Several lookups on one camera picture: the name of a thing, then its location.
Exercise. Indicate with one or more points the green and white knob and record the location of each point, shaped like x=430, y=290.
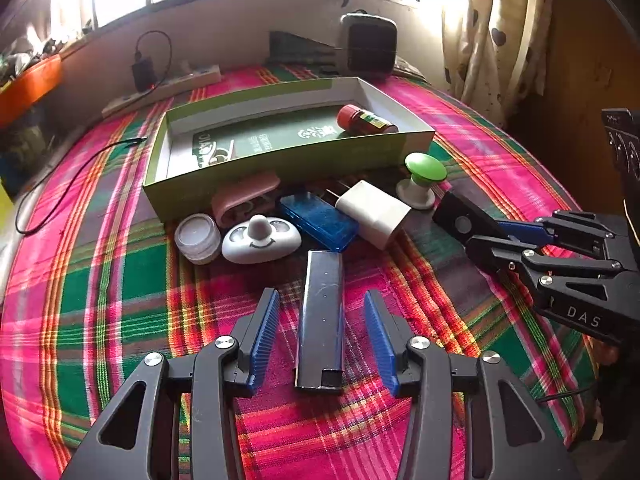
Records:
x=425, y=167

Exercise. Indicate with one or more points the dark folded cloth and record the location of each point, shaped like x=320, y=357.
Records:
x=295, y=50

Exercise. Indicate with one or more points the pink plastic holder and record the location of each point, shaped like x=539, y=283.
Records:
x=225, y=202

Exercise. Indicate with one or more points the red-capped small bottle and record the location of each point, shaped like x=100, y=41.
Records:
x=360, y=119

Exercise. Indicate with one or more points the black case with button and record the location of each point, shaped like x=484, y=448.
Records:
x=457, y=217

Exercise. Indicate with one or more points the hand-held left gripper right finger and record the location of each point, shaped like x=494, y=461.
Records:
x=380, y=340

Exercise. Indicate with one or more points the white smiley-face gadget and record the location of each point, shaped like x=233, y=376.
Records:
x=260, y=247

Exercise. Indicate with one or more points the pink green plaid blanket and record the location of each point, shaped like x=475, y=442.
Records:
x=125, y=285

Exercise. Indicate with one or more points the blue translucent case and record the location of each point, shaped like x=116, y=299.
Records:
x=320, y=222

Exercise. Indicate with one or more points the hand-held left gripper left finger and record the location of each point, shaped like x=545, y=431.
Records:
x=265, y=330

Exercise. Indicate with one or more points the grey fan heater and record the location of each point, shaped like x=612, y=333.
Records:
x=370, y=45

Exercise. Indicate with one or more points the white power strip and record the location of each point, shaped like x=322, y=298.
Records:
x=170, y=85

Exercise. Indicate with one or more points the brown wooden cabinet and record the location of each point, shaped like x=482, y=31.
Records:
x=575, y=60

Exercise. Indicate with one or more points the patterned cream curtain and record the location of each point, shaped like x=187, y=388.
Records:
x=500, y=35

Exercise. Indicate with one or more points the green cardboard box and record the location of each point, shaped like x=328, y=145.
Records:
x=280, y=170

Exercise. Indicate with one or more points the small clear plastic jar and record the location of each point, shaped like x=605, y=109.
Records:
x=197, y=237

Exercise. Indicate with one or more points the white charger plug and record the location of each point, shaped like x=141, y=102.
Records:
x=372, y=212

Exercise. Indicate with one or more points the black power adapter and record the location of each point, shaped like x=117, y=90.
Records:
x=143, y=74

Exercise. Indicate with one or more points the black rectangular bar device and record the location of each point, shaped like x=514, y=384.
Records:
x=320, y=310

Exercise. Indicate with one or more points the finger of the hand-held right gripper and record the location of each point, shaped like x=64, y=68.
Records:
x=530, y=232
x=500, y=255

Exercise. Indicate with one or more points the orange plastic tray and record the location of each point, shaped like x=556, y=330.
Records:
x=35, y=85

